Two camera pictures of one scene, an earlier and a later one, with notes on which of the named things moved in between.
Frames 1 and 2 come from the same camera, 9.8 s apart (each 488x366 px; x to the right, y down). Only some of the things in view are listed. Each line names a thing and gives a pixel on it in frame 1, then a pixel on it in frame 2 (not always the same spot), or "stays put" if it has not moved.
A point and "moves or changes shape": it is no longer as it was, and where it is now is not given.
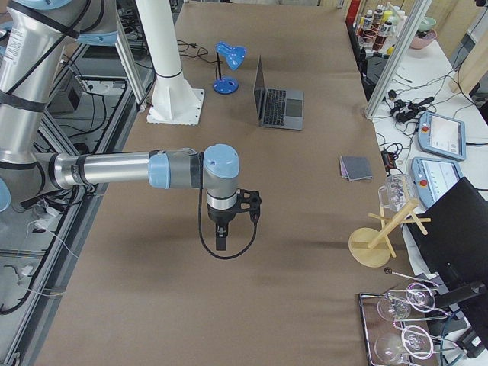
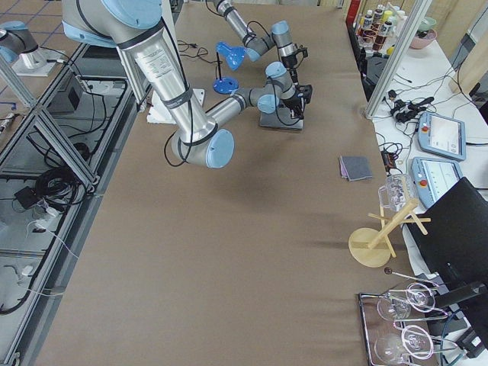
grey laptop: (277, 107) moves or changes shape
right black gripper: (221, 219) -> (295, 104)
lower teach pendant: (433, 177) stays put
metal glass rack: (396, 325) stays put
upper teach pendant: (441, 135) stays put
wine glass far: (417, 296) stays put
